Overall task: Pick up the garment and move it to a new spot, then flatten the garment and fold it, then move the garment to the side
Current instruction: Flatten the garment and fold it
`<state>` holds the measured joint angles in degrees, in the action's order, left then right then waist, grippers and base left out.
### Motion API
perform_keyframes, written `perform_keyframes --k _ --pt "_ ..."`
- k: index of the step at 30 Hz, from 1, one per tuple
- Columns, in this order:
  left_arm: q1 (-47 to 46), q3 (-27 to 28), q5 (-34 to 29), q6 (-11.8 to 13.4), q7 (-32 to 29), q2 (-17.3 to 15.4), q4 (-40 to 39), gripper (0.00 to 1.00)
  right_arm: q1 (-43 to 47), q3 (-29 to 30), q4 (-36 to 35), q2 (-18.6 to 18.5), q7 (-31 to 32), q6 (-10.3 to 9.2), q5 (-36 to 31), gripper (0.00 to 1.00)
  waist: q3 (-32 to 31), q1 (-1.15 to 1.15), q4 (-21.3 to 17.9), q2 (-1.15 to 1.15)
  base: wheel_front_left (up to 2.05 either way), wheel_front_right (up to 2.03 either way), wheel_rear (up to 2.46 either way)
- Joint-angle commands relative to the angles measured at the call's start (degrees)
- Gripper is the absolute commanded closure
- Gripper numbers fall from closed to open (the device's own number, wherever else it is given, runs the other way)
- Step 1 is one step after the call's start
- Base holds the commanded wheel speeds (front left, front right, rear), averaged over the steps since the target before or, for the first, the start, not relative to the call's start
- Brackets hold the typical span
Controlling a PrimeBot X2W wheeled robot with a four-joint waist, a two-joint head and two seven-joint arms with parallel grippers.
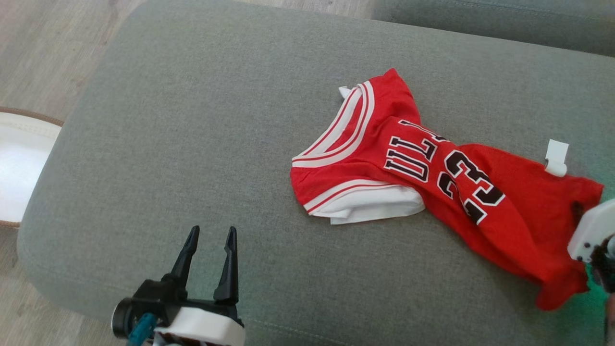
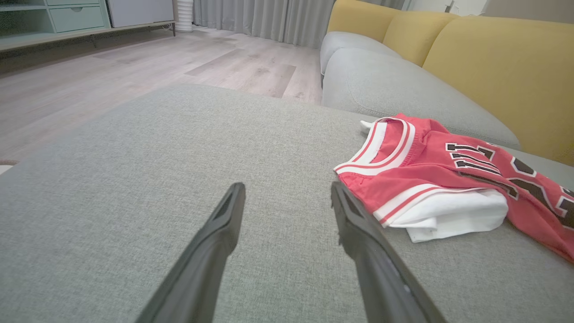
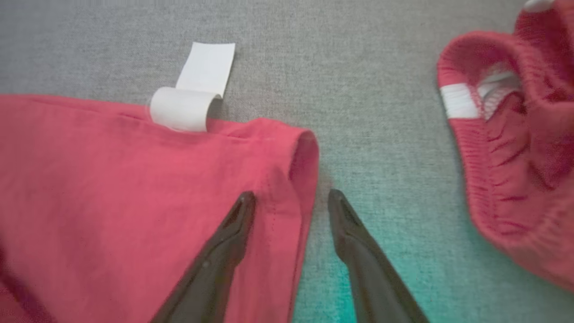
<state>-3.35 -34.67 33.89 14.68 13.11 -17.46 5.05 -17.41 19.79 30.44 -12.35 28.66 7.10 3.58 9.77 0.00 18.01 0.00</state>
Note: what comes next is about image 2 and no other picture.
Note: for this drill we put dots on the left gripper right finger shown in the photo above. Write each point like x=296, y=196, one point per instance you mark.
x=381, y=278

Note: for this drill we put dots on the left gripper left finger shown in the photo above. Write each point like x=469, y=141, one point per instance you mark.
x=202, y=269

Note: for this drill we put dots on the red basketball jersey white sleeves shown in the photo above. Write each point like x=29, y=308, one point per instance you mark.
x=430, y=179

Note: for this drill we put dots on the large grey sofa ottoman cushion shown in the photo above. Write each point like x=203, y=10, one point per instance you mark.
x=179, y=179

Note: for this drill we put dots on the grey sofa seat cushion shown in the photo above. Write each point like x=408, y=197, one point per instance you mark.
x=394, y=89
x=350, y=45

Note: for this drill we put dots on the yellow sofa back cushion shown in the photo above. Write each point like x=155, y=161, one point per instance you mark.
x=412, y=36
x=511, y=76
x=358, y=18

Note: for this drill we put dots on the white ribbed cylindrical appliance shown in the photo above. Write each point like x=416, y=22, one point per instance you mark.
x=184, y=15

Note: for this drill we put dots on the grey curtain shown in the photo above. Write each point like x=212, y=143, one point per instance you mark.
x=278, y=20

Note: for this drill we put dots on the pale green TV cabinet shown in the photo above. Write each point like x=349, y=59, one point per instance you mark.
x=67, y=20

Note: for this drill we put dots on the small dark wall fixture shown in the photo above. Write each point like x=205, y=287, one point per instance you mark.
x=449, y=6

